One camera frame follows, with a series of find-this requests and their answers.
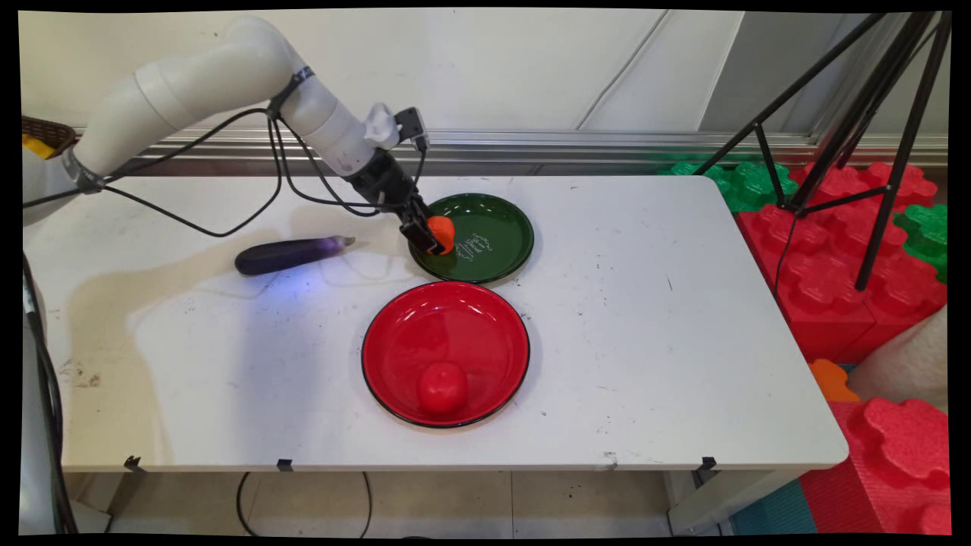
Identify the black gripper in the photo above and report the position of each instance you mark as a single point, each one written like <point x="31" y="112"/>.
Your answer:
<point x="383" y="180"/>

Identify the orange toy pepper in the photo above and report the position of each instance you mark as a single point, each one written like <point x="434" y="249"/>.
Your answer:
<point x="444" y="231"/>

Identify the purple toy eggplant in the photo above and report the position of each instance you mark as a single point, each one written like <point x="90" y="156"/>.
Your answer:
<point x="292" y="254"/>

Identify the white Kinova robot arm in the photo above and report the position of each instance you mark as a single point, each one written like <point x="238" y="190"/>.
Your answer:
<point x="205" y="76"/>

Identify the dark green plate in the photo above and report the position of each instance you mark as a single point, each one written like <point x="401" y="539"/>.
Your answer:
<point x="493" y="239"/>

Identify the red plate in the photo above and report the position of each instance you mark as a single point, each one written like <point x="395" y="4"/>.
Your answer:
<point x="455" y="334"/>

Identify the red toy tomato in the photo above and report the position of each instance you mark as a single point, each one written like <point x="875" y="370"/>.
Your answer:
<point x="442" y="388"/>

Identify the black table clip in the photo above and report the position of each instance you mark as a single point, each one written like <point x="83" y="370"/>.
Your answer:
<point x="285" y="464"/>
<point x="708" y="464"/>
<point x="134" y="463"/>

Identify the green foam block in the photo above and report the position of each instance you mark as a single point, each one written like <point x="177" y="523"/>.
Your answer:
<point x="747" y="186"/>
<point x="927" y="235"/>

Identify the brown wicker basket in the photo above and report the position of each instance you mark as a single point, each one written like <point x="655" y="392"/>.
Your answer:
<point x="49" y="130"/>

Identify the yellow toy in basket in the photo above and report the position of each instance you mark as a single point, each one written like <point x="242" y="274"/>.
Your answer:
<point x="36" y="146"/>

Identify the large red foam block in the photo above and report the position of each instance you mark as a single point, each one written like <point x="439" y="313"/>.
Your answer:
<point x="827" y="288"/>

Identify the white table leg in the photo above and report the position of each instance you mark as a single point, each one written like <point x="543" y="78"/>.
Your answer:
<point x="721" y="504"/>

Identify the orange foam block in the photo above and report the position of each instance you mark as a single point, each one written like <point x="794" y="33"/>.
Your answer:
<point x="832" y="383"/>

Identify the teal foam mat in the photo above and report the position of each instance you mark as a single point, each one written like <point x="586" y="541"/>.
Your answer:
<point x="774" y="512"/>

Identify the black tripod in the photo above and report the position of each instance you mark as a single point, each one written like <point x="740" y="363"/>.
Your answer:
<point x="880" y="114"/>

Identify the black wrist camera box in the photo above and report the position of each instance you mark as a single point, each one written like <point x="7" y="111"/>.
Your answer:
<point x="412" y="125"/>

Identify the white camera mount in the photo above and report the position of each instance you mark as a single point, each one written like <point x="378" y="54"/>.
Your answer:
<point x="381" y="125"/>

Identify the aluminium wall rail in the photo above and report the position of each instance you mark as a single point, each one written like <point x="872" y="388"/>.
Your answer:
<point x="607" y="145"/>

